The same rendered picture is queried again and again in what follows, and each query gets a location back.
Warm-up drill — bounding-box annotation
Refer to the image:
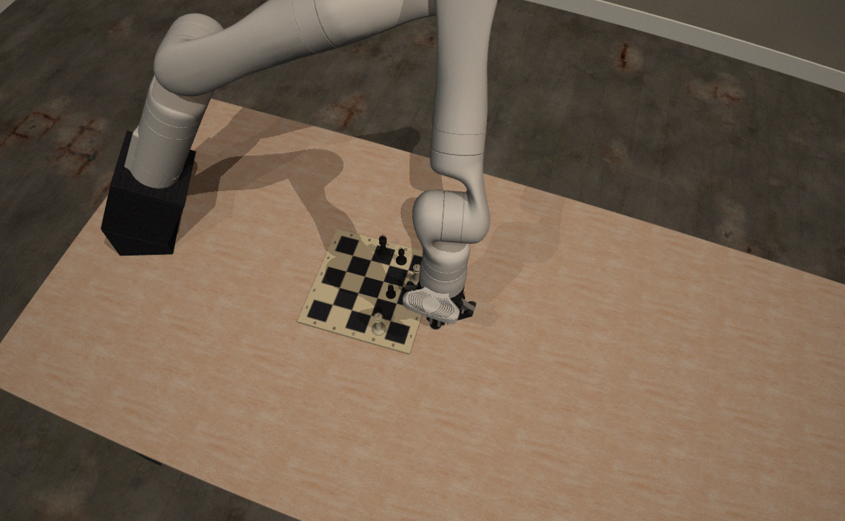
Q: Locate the black and cream chessboard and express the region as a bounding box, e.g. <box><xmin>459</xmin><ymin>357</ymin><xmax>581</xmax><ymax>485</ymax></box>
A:
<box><xmin>297</xmin><ymin>229</ymin><xmax>423</xmax><ymax>355</ymax></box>

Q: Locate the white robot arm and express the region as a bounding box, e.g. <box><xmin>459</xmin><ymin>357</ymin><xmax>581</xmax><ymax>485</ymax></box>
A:
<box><xmin>124</xmin><ymin>0</ymin><xmax>500</xmax><ymax>324</ymax></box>

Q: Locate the white chess king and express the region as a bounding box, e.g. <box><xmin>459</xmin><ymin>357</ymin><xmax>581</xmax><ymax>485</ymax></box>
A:
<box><xmin>372</xmin><ymin>313</ymin><xmax>386</xmax><ymax>336</ymax></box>

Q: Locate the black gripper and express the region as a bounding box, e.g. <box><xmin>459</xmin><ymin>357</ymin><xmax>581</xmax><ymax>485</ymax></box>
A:
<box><xmin>403</xmin><ymin>280</ymin><xmax>476</xmax><ymax>327</ymax></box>

